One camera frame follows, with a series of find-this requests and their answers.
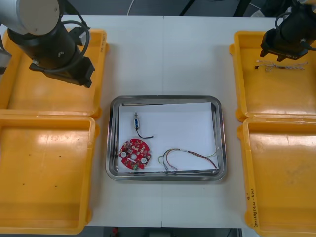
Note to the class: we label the yellow-orange plastic bin with handwriting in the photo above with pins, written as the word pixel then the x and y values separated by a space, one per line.
pixel 271 172

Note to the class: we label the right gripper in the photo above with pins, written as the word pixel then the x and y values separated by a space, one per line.
pixel 279 44

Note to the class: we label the metal solenoid with blue label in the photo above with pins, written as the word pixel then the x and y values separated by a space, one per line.
pixel 136 122

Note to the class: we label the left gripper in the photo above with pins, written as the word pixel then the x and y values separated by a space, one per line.
pixel 85 69

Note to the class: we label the white paper sheet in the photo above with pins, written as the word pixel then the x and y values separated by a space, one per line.
pixel 177 128

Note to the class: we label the round red circuit board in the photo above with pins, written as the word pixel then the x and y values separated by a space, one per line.
pixel 134 145

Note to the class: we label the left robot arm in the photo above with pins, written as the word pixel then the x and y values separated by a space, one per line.
pixel 37 14

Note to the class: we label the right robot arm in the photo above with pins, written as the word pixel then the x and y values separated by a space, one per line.
pixel 296 22

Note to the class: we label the steel tray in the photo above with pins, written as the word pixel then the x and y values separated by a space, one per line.
pixel 111 148

